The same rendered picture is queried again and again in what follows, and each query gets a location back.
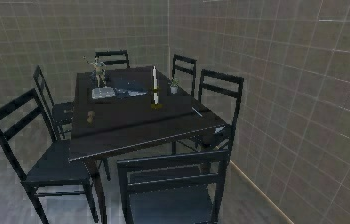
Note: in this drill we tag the silver flatware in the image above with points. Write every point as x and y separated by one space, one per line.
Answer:
197 112

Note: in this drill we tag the small white potted plant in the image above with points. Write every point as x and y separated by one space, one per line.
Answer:
174 86

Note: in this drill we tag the white candle on brass holder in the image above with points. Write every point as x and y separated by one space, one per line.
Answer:
155 86

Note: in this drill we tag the dark brown dining table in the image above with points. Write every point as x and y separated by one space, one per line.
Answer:
133 123

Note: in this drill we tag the black slatted chair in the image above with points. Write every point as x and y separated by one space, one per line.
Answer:
184 66
113 58
176 200
61 113
221 86
54 166

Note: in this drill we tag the grey open book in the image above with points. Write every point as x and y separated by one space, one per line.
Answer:
103 93

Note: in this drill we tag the bronze figure statue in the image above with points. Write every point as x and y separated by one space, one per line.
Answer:
98 71

